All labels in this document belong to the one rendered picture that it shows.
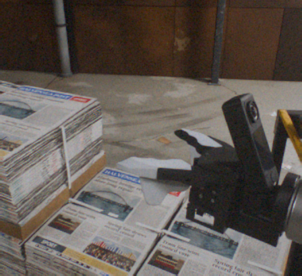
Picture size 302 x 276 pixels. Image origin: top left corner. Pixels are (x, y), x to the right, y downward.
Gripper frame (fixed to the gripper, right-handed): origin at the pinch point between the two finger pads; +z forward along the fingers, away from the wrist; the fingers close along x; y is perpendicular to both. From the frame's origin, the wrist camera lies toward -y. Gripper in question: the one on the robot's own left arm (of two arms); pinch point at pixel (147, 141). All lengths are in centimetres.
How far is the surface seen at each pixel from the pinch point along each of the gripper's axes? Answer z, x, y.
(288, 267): -15, 83, 73
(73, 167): 40, 27, 29
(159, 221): 14, 31, 37
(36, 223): 38, 11, 37
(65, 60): 286, 268, 67
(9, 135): 45.4, 10.9, 15.4
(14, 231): 39, 6, 37
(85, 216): 31, 22, 38
